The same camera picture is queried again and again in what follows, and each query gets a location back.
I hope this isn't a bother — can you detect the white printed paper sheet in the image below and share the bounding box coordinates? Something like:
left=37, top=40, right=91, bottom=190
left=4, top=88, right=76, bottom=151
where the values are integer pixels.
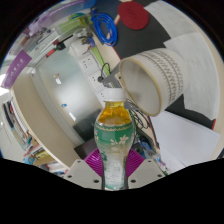
left=162, top=31, right=224, bottom=122

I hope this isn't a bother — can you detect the black desk mat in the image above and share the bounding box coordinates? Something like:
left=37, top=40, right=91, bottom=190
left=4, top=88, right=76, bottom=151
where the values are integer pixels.
left=111, top=0, right=224, bottom=132

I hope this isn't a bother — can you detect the purple hanging flag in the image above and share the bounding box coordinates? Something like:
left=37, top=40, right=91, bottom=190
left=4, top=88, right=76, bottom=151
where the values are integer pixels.
left=0, top=49, right=33, bottom=90

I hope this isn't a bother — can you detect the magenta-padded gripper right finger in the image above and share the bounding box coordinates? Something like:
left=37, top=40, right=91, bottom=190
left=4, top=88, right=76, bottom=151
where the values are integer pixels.
left=125, top=148, right=166, bottom=190

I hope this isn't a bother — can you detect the green-labelled clear drink bottle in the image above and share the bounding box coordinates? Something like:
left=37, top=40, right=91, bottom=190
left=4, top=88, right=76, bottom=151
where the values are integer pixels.
left=93, top=87, right=136, bottom=191

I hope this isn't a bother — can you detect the white patterned ceramic cup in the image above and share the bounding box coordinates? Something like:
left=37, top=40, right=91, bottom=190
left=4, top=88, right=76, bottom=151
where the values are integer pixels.
left=118, top=47, right=189, bottom=118

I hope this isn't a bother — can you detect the white wall socket row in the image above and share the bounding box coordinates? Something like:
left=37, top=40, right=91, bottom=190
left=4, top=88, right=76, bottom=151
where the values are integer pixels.
left=79, top=53, right=108, bottom=103

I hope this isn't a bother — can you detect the flat round red coaster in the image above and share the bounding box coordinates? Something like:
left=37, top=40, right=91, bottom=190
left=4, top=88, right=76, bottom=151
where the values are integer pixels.
left=117, top=0, right=151, bottom=31

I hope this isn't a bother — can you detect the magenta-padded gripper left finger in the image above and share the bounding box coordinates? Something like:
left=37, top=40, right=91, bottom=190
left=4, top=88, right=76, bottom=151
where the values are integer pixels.
left=63, top=148, right=105, bottom=191

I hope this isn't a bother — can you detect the coiled blue cable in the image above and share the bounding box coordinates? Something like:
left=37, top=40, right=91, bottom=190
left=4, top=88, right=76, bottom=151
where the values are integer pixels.
left=90, top=10, right=119, bottom=48

